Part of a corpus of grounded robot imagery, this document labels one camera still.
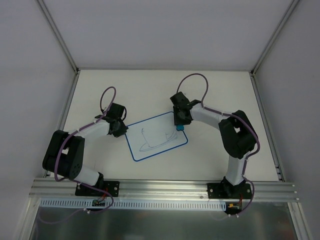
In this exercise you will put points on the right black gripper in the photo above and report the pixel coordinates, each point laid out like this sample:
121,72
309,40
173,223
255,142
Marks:
181,118

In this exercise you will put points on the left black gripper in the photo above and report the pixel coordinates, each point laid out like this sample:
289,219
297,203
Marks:
120,128

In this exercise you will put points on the blue foam whiteboard eraser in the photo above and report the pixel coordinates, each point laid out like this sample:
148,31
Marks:
180,127

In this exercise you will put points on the blue-framed small whiteboard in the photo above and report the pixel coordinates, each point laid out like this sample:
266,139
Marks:
153,136

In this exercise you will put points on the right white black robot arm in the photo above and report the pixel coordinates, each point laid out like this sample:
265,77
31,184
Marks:
238,137

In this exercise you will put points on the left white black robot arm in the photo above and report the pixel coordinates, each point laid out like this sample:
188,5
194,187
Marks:
65,153

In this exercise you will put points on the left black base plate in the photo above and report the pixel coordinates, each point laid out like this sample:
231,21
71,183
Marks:
103,187

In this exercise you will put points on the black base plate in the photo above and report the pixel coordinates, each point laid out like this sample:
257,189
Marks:
103,187
226,191

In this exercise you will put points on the white slotted cable duct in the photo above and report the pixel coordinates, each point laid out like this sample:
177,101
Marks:
134,204

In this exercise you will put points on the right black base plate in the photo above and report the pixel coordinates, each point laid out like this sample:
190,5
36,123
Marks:
226,191

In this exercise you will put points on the aluminium extrusion rail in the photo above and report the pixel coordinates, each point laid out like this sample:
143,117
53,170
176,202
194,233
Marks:
177,190

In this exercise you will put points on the left aluminium frame post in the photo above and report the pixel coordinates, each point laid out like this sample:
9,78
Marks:
57,34

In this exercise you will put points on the aluminium frame post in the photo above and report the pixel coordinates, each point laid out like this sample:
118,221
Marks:
278,29
57,34

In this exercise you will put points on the right aluminium frame post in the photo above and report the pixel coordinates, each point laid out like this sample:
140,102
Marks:
278,29

